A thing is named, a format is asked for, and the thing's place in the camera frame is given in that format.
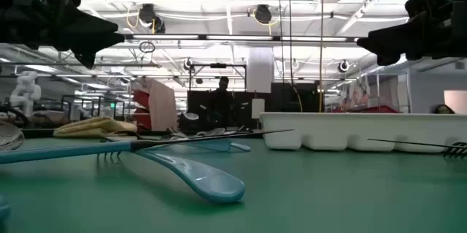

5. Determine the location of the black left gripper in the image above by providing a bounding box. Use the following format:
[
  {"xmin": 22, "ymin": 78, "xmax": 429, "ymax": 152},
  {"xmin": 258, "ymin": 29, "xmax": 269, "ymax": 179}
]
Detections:
[{"xmin": 0, "ymin": 0, "xmax": 126, "ymax": 69}]

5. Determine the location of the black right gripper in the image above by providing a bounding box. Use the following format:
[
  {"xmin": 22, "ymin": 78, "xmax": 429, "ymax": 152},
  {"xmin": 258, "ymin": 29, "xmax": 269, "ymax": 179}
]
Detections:
[{"xmin": 356, "ymin": 0, "xmax": 467, "ymax": 66}]

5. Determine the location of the teal handled table knife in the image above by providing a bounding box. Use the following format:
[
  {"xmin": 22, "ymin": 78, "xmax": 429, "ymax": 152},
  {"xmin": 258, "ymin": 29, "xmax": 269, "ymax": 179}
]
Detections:
[
  {"xmin": 366, "ymin": 137, "xmax": 467, "ymax": 152},
  {"xmin": 0, "ymin": 129, "xmax": 295, "ymax": 165}
]

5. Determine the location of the black ceiling device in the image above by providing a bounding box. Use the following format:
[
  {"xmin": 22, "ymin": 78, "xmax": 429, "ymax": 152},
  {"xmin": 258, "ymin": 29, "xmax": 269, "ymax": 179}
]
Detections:
[
  {"xmin": 137, "ymin": 2, "xmax": 167, "ymax": 34},
  {"xmin": 253, "ymin": 4, "xmax": 273, "ymax": 25}
]

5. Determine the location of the red panel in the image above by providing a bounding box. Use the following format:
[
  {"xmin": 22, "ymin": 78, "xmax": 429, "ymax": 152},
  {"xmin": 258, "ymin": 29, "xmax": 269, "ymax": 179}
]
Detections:
[{"xmin": 131, "ymin": 88, "xmax": 151, "ymax": 130}]

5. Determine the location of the person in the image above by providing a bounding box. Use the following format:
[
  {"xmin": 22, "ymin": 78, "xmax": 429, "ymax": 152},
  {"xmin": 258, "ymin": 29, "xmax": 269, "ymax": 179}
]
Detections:
[
  {"xmin": 211, "ymin": 75, "xmax": 236, "ymax": 129},
  {"xmin": 431, "ymin": 103, "xmax": 456, "ymax": 115}
]

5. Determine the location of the white robot figure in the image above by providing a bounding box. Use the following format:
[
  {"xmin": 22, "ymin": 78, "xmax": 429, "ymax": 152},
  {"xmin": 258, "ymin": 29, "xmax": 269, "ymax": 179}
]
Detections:
[{"xmin": 9, "ymin": 70, "xmax": 42, "ymax": 118}]

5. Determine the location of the yellow folded cloth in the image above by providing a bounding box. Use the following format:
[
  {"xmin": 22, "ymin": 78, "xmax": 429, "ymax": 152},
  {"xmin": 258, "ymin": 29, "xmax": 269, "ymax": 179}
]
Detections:
[{"xmin": 53, "ymin": 116, "xmax": 139, "ymax": 139}]

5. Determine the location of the pale pink panel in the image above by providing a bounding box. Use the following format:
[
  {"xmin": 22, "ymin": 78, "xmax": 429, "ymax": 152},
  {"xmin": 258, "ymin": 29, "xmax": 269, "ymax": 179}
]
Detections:
[{"xmin": 443, "ymin": 89, "xmax": 467, "ymax": 115}]

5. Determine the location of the pink fabric partition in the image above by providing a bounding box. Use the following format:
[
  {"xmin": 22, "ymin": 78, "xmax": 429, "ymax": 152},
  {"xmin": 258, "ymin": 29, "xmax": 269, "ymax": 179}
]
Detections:
[{"xmin": 147, "ymin": 77, "xmax": 179, "ymax": 131}]

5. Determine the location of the white cutlery tray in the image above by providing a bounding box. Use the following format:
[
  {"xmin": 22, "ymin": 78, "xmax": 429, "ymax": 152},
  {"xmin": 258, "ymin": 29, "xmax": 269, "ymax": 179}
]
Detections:
[{"xmin": 259, "ymin": 111, "xmax": 467, "ymax": 154}]

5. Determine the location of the black partition panel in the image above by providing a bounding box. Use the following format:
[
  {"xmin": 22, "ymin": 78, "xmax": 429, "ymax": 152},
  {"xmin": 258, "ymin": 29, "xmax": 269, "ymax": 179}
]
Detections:
[{"xmin": 270, "ymin": 82, "xmax": 322, "ymax": 113}]

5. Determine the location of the black round lamp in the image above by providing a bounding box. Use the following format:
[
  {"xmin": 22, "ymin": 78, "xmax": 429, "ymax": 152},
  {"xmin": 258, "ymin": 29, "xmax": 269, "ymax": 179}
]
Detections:
[{"xmin": 177, "ymin": 111, "xmax": 201, "ymax": 134}]

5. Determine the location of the black framed workstation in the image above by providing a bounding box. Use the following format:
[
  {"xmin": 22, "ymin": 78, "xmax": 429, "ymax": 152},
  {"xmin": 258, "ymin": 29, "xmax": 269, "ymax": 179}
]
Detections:
[{"xmin": 186, "ymin": 63, "xmax": 252, "ymax": 131}]

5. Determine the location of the white hanging banner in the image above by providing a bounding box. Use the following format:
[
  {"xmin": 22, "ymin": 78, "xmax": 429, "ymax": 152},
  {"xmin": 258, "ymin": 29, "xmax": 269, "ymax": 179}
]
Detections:
[{"xmin": 246, "ymin": 46, "xmax": 275, "ymax": 93}]

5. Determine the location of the long ceiling light bar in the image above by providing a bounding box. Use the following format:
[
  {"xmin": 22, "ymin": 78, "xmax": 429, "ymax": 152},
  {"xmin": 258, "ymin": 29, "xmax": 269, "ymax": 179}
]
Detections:
[{"xmin": 126, "ymin": 34, "xmax": 360, "ymax": 42}]

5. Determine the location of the green table mat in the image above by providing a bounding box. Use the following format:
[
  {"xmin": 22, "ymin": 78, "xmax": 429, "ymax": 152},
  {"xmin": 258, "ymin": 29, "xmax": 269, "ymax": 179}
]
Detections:
[{"xmin": 0, "ymin": 136, "xmax": 467, "ymax": 233}]

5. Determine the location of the black hanging cable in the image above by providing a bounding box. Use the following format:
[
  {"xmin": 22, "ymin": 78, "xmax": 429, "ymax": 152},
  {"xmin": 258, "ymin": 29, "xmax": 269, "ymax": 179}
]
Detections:
[
  {"xmin": 287, "ymin": 0, "xmax": 295, "ymax": 88},
  {"xmin": 277, "ymin": 0, "xmax": 285, "ymax": 84}
]

